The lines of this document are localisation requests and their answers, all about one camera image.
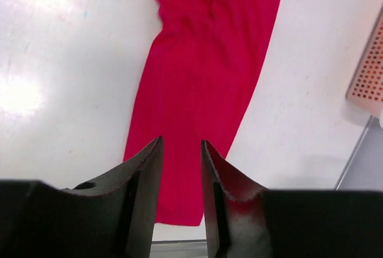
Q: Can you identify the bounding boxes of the red t shirt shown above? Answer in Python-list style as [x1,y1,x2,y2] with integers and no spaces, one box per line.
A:
[124,0,280,226]

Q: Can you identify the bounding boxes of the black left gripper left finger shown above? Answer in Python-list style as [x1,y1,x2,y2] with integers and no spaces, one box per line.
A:
[1,138,163,257]

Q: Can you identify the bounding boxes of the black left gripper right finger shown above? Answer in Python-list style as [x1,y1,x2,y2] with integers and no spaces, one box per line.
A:
[201,140,382,257]

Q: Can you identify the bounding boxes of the white perforated plastic basket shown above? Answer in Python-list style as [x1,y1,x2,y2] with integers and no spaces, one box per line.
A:
[346,11,383,118]

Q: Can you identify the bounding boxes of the aluminium table edge rail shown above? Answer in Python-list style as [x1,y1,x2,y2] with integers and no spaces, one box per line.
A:
[150,240,208,258]

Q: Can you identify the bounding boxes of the aluminium right side rail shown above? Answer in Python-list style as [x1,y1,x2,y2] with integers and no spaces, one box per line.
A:
[335,117,382,191]

